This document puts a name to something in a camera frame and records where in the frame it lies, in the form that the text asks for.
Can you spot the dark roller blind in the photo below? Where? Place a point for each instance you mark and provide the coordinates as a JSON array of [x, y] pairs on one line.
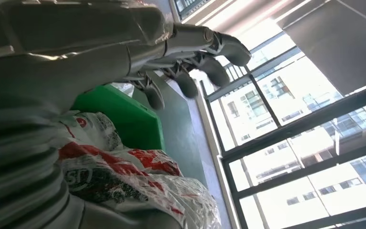
[[344, 41]]

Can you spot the white window sill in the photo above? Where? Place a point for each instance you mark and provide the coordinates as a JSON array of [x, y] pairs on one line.
[[213, 139]]

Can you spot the crumpled grey mailer package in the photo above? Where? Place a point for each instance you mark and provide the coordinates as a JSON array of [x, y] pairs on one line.
[[101, 132]]

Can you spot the green plastic crate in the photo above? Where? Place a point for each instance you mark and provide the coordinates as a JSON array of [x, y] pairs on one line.
[[129, 123]]

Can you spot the black window frame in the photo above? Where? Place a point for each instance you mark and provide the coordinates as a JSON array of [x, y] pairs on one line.
[[296, 126]]

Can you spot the grey mailer package red print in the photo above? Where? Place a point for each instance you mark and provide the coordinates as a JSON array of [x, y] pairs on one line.
[[157, 189]]

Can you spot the white building outside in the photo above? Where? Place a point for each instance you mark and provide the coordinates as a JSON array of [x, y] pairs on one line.
[[344, 196]]

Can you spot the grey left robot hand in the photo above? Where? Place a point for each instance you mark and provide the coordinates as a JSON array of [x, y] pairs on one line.
[[75, 47]]

